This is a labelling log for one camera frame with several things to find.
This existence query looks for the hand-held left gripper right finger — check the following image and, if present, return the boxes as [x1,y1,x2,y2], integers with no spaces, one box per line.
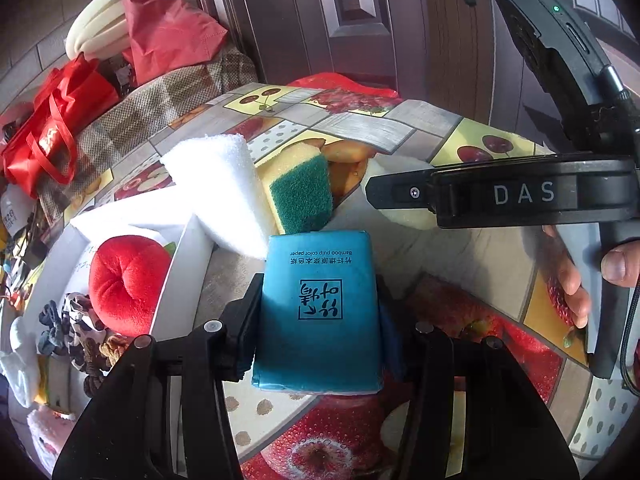
[377,280,581,480]

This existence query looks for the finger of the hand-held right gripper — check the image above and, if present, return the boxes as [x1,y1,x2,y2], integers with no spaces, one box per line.
[364,167,441,211]

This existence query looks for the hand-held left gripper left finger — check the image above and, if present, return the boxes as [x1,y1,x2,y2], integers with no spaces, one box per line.
[52,272,263,480]

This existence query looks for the teal tissue pack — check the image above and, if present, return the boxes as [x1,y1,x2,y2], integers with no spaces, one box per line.
[251,230,385,395]

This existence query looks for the white cardboard tray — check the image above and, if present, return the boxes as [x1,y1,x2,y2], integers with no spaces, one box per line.
[10,192,218,411]

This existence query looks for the red plush apple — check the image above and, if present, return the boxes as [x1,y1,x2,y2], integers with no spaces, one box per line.
[88,235,173,336]

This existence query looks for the brown scrunchie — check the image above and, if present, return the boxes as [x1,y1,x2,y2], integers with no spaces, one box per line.
[82,335,136,396]

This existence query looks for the grey scrunchie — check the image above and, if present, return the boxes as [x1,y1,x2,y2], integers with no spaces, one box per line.
[37,300,73,358]

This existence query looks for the white soft cloth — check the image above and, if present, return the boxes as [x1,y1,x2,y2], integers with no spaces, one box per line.
[0,317,41,408]

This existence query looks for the person's right hand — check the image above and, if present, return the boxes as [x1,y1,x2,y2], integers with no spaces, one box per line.
[542,225,640,331]

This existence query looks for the fruit print tablecloth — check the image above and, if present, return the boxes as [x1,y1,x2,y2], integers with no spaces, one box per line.
[30,82,640,480]

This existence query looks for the yellow and green sponge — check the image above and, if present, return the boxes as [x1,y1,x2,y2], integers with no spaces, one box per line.
[256,142,334,235]

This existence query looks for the red cloth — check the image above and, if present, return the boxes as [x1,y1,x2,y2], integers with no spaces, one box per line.
[287,72,401,101]

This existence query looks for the black and white scrunchie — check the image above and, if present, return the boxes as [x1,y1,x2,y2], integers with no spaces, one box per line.
[62,292,108,346]

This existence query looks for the brown metal door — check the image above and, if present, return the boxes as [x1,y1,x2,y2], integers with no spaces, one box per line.
[190,0,640,151]

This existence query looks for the plaid covered bench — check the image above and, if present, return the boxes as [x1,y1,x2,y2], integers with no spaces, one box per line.
[37,50,258,221]

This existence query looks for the red fabric bag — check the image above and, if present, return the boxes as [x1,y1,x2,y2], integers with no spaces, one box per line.
[121,0,228,86]

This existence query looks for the red tote bag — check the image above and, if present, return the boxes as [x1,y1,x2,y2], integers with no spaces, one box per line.
[0,55,121,198]

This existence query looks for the pink helmet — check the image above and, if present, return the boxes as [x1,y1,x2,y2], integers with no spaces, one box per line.
[0,102,33,133]

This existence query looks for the stack of cream foam sheets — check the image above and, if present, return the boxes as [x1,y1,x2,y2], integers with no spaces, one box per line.
[65,0,131,61]

